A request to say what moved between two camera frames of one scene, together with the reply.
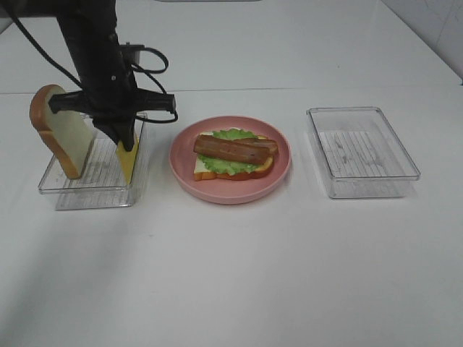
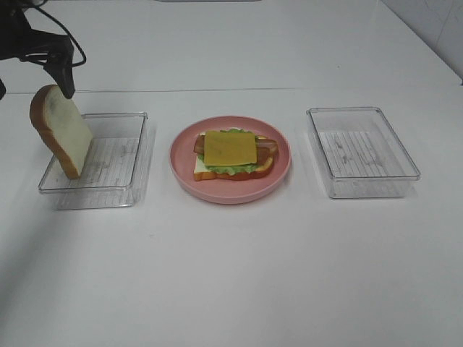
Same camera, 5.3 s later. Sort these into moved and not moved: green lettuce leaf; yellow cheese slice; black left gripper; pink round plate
Moved: yellow cheese slice; black left gripper
Not moved: pink round plate; green lettuce leaf
